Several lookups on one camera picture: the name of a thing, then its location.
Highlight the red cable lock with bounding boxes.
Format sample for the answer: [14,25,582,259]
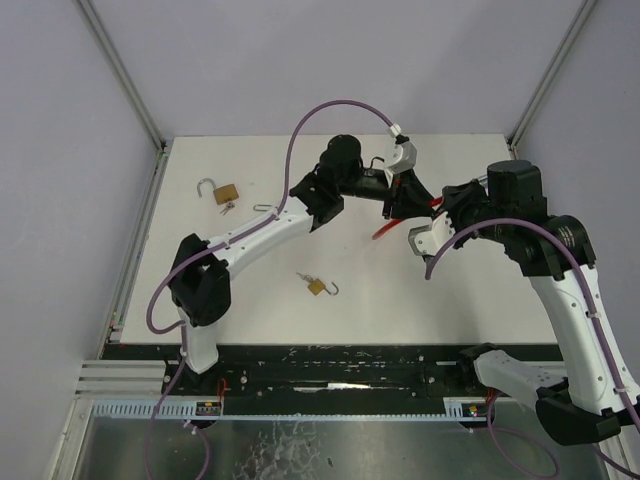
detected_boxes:
[371,196,443,240]

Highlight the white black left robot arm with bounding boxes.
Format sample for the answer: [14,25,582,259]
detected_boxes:
[168,134,434,374]

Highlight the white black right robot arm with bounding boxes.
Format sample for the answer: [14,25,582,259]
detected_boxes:
[438,160,639,446]

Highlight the small keys of large padlock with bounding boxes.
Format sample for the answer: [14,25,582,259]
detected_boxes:
[220,201,236,215]

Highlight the large brass padlock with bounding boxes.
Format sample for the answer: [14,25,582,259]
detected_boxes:
[196,178,239,205]

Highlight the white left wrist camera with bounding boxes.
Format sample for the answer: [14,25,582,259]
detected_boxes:
[384,135,417,175]

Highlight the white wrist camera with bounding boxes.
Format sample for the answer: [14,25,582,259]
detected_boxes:
[384,135,417,175]
[408,214,455,257]

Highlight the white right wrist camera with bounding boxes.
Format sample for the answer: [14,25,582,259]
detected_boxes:
[408,214,455,257]

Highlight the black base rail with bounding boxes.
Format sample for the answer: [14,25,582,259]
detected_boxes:
[99,342,516,401]

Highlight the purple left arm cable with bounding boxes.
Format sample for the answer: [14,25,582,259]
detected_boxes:
[144,99,401,480]

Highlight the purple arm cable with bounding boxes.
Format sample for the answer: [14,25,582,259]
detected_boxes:
[144,99,401,480]
[423,218,640,476]

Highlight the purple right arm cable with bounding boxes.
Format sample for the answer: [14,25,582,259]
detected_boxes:
[423,218,640,476]

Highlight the white slotted cable duct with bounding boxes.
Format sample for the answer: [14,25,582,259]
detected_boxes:
[93,392,486,422]

